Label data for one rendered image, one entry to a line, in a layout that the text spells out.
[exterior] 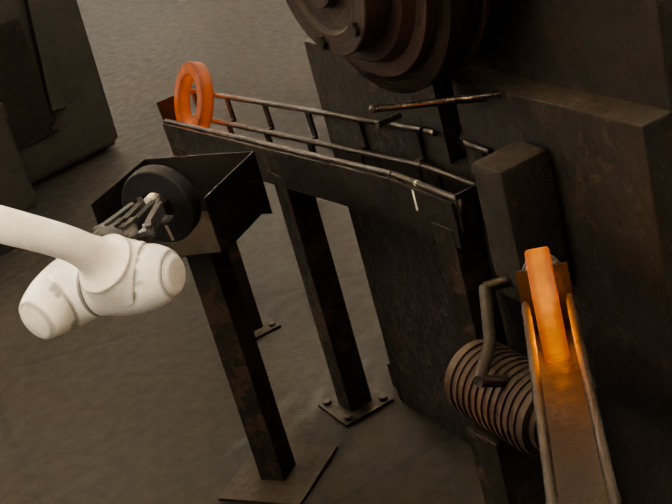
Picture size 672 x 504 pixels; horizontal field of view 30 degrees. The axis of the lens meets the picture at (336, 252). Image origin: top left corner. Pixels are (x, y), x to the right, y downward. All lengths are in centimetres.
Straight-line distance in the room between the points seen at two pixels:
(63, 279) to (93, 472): 100
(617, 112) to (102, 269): 81
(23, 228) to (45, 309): 19
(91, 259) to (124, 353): 152
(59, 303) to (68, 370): 142
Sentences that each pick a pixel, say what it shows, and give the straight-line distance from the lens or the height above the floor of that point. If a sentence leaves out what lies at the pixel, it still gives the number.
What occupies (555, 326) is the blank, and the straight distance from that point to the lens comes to 163.
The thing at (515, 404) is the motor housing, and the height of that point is 51.
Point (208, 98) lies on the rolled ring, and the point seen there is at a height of 67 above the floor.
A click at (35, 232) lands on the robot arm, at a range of 194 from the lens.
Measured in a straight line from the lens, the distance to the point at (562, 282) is 178.
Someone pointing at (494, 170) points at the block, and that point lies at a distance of 191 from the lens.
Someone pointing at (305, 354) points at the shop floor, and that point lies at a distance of 317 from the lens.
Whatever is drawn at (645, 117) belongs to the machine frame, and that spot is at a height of 87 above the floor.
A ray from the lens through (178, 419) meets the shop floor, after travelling 308.
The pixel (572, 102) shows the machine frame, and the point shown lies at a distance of 189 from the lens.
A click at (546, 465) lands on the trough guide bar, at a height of 72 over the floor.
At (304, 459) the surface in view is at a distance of 278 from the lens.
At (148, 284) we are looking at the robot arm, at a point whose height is 74.
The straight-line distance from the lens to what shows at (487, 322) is 194.
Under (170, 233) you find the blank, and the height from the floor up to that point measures 65.
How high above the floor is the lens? 155
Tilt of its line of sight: 25 degrees down
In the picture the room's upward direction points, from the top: 16 degrees counter-clockwise
